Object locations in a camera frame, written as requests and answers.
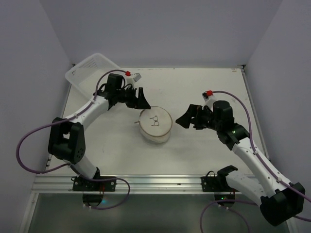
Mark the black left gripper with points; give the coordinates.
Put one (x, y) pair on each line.
(135, 98)

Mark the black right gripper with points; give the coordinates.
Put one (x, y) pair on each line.
(195, 117)

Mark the round white mesh laundry bag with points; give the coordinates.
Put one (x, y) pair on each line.
(155, 124)

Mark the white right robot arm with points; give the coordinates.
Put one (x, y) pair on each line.
(277, 197)

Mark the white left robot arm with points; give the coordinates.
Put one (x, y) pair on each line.
(67, 135)

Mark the white plastic basket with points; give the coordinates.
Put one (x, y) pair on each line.
(85, 75)

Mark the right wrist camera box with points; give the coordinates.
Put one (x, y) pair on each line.
(209, 98)

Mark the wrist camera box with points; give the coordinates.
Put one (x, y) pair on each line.
(209, 98)
(132, 78)

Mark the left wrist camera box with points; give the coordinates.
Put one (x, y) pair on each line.
(132, 78)

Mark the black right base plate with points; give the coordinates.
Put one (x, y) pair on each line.
(209, 184)

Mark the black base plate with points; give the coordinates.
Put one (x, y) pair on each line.
(83, 185)
(209, 184)

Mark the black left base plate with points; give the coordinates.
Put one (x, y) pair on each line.
(83, 185)

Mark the aluminium mounting rail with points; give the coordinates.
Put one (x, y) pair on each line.
(139, 184)

